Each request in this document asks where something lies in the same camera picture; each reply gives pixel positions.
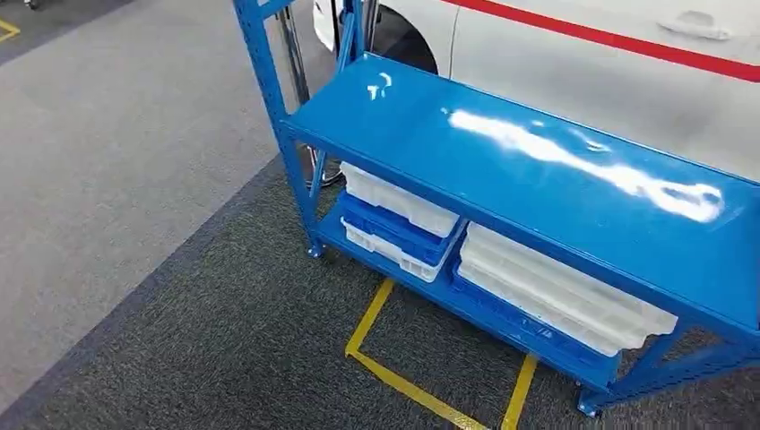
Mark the white plastic tray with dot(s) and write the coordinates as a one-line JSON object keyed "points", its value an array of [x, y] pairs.
{"points": [[570, 305], [386, 252], [594, 285], [534, 311], [404, 199]]}

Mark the blue metal shelf rack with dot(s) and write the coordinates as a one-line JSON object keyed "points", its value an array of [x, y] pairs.
{"points": [[415, 148]]}

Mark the white car with red stripe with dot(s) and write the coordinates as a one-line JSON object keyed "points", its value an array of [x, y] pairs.
{"points": [[594, 83]]}

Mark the yellow floor tape corner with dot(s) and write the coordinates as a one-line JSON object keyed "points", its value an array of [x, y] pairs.
{"points": [[8, 30]]}

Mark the chrome stanchion post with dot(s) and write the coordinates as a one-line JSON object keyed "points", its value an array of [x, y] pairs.
{"points": [[294, 53]]}

